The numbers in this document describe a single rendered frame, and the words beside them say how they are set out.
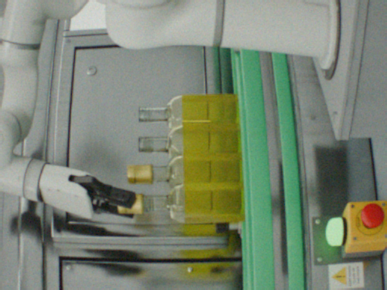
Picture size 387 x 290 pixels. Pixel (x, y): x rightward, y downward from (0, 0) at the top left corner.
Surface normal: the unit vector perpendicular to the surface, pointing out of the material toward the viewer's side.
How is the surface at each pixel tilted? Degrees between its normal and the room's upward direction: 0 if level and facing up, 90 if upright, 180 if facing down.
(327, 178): 90
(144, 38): 90
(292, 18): 90
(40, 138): 90
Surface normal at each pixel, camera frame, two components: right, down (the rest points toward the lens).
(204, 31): 0.00, 0.65
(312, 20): 0.04, 0.07
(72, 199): -0.23, 0.84
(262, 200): 0.03, -0.46
